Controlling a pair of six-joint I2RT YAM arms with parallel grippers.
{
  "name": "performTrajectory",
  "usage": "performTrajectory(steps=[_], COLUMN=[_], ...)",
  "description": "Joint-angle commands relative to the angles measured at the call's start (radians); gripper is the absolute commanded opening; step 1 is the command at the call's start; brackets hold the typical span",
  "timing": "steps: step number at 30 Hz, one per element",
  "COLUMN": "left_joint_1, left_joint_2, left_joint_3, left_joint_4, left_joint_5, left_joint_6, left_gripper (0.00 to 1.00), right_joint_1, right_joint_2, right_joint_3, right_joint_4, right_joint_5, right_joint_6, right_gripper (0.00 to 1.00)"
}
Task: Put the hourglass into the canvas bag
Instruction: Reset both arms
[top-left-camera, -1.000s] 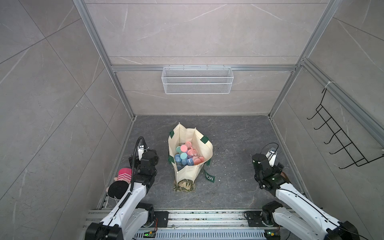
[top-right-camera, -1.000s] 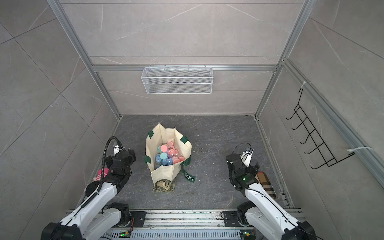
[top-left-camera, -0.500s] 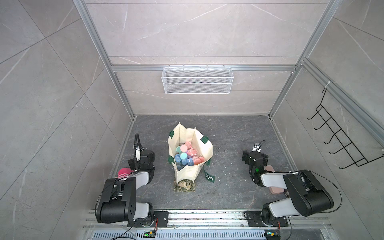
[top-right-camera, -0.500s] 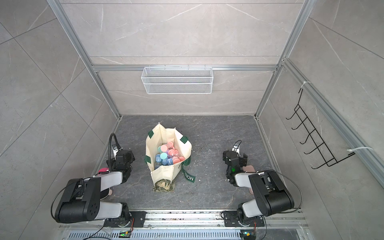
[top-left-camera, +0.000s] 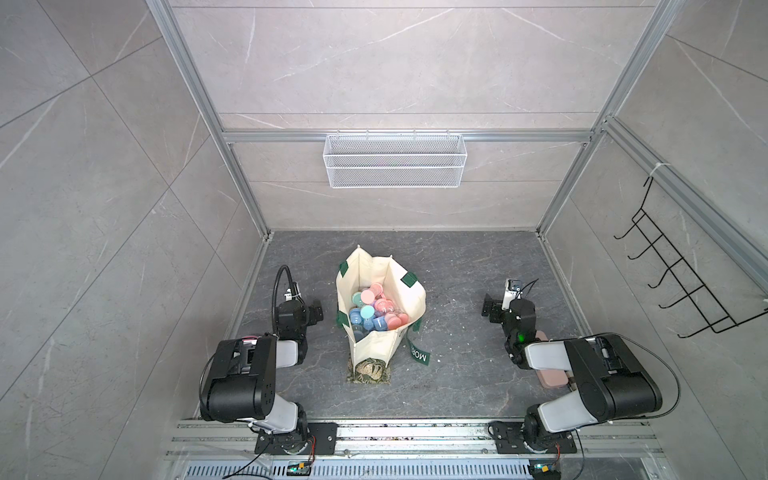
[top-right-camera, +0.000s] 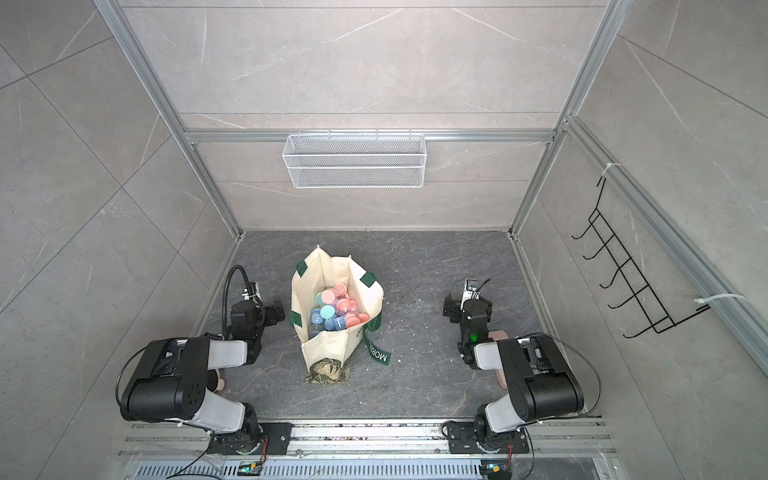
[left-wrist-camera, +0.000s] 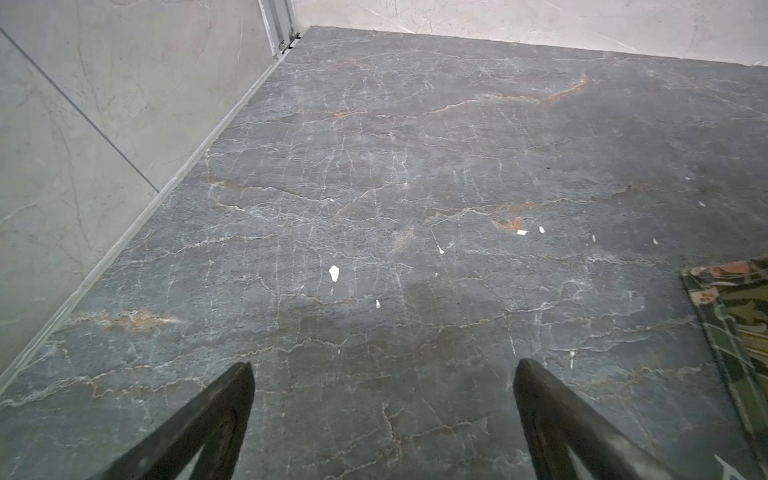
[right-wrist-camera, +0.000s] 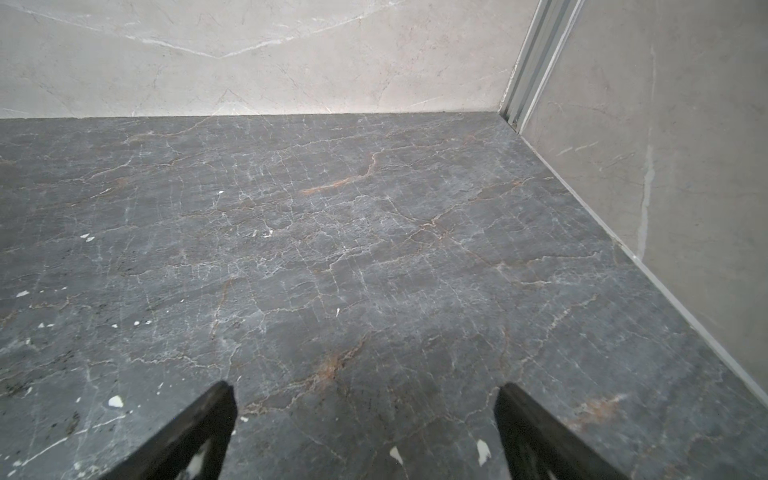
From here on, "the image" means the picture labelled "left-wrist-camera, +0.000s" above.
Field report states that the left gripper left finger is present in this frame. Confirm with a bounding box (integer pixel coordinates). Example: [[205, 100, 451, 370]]
[[92, 362, 255, 479]]

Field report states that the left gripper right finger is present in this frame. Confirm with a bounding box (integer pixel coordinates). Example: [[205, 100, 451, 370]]
[[513, 358, 680, 479]]

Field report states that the cream canvas tote bag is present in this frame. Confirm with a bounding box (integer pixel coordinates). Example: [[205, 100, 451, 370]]
[[682, 257, 767, 472]]

